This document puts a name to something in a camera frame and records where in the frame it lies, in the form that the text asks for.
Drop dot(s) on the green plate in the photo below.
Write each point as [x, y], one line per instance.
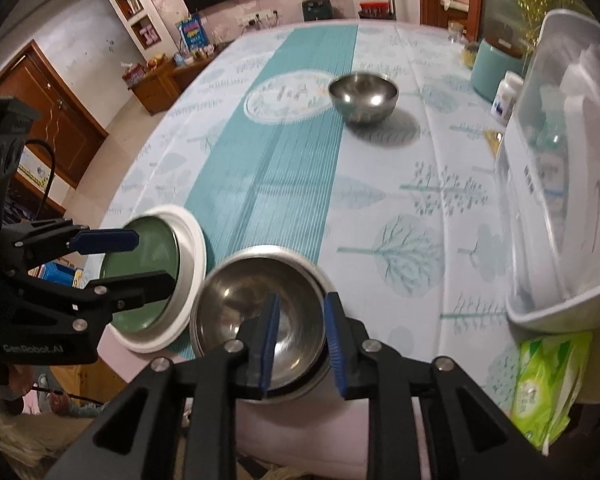
[150, 260]

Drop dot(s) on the pink undercloth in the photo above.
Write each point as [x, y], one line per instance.
[305, 425]

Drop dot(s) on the blue poster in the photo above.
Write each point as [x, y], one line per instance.
[190, 32]

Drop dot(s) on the stainless steel bowl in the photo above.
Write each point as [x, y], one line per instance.
[307, 265]
[230, 300]
[362, 95]

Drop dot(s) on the clear plastic storage box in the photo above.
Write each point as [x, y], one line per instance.
[570, 160]

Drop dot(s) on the white floral plate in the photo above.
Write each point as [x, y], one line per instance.
[192, 255]

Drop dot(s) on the tree print tablecloth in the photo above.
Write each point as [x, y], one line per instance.
[380, 185]

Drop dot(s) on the red box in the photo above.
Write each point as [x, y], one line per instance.
[377, 10]

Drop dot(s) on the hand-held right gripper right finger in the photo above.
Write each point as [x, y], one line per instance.
[336, 345]

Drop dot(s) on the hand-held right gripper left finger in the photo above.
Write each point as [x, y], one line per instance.
[270, 345]

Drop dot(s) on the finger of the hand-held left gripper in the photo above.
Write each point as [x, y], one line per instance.
[140, 287]
[110, 241]

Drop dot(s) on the person's left hand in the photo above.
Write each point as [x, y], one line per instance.
[17, 387]

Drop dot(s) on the blue plastic stool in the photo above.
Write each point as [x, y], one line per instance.
[55, 272]

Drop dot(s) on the low wooden cabinet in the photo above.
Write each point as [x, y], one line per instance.
[155, 90]

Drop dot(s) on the teal canister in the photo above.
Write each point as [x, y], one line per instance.
[490, 70]

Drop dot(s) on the green wet wipes pack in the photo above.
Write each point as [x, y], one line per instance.
[545, 385]

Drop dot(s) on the wooden door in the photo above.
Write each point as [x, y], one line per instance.
[55, 110]

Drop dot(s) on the white pill bottle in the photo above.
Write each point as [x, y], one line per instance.
[505, 100]

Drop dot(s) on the black appliance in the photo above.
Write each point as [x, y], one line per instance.
[317, 10]

